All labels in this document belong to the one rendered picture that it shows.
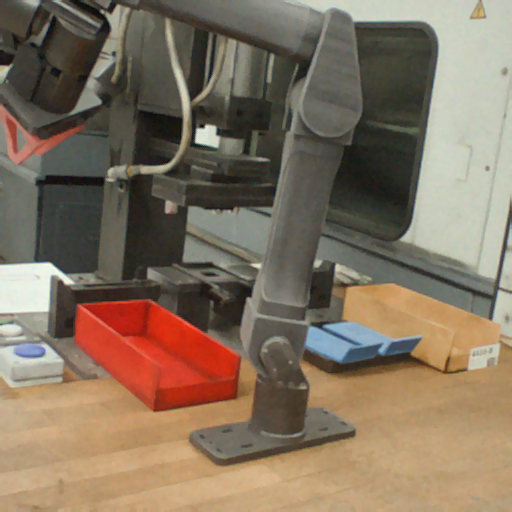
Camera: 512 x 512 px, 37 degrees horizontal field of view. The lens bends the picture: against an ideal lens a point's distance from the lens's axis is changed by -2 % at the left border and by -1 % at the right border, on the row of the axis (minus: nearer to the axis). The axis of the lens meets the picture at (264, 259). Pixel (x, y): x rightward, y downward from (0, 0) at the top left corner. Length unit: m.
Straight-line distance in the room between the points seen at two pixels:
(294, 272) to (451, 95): 0.99
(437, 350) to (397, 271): 0.60
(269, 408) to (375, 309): 0.49
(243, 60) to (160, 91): 0.18
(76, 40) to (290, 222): 0.28
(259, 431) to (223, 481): 0.10
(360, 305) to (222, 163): 0.35
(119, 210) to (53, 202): 2.90
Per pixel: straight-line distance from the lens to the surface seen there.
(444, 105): 1.75
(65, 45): 0.79
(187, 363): 1.08
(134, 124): 1.39
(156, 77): 1.33
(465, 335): 1.33
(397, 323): 1.27
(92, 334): 1.08
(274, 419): 0.86
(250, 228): 2.31
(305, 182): 0.80
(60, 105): 0.83
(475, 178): 1.67
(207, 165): 1.22
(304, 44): 0.79
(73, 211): 4.36
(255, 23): 0.79
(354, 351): 1.11
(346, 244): 1.93
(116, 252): 1.45
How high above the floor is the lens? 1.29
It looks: 12 degrees down
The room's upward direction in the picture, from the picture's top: 7 degrees clockwise
